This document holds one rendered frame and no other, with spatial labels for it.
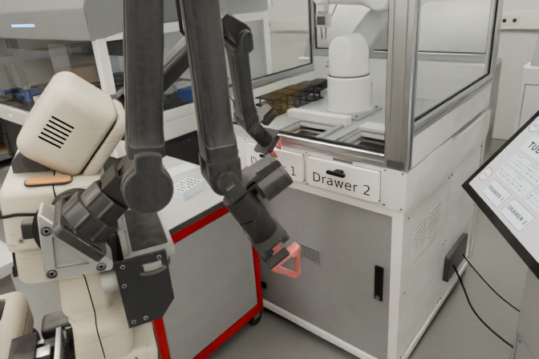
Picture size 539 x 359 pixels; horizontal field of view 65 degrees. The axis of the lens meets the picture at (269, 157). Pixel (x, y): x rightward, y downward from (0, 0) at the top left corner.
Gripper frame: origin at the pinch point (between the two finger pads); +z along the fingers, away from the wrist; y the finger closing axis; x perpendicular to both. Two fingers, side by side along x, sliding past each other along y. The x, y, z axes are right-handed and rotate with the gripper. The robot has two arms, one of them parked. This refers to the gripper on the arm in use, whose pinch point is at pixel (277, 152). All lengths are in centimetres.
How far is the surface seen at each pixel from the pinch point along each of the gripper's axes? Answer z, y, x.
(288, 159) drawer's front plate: 1.9, -0.8, -4.9
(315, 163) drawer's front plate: 1.6, 0.1, -17.6
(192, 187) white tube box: -5.9, -26.1, 26.1
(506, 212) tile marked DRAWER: -16, -6, -85
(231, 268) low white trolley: 25, -47, 14
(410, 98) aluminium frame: -17, 21, -51
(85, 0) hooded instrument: -61, 22, 84
